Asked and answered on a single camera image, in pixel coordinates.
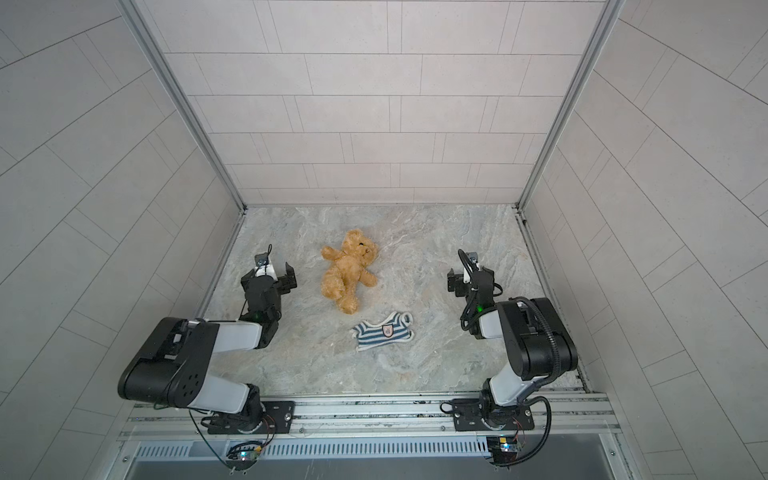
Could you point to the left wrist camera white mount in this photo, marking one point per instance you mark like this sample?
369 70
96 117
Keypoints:
263 264

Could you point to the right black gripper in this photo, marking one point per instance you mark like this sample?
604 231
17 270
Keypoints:
463 282

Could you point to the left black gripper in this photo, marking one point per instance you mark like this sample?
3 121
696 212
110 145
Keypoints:
279 282

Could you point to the blue white striped knit sweater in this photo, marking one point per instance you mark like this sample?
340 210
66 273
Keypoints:
396 328

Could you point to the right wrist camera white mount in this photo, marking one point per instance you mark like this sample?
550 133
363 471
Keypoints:
470 264

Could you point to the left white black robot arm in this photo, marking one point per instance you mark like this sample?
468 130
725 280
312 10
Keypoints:
171 369

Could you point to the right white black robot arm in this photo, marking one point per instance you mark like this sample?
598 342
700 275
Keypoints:
537 345

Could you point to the brown teddy bear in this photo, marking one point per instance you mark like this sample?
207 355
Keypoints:
349 267

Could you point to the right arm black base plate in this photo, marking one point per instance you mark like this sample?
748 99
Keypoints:
476 415

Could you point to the small circuit board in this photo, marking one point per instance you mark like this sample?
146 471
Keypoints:
503 450
245 452

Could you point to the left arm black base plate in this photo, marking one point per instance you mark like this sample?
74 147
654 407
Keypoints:
270 417

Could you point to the aluminium mounting rail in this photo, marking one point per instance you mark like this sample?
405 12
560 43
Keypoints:
420 415

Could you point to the right small circuit board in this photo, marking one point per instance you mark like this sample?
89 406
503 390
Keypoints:
503 450

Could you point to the left aluminium corner post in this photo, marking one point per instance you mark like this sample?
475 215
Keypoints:
148 44

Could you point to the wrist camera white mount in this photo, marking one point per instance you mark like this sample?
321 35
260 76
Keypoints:
470 264
263 264

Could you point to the left small circuit board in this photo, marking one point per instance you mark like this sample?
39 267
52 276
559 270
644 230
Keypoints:
245 452

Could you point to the white ventilation grille strip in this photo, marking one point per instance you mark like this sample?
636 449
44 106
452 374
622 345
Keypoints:
321 448

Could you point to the right aluminium corner post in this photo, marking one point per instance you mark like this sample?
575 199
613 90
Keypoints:
607 19

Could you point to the aluminium corner post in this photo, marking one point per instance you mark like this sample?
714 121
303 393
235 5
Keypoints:
148 44
607 19

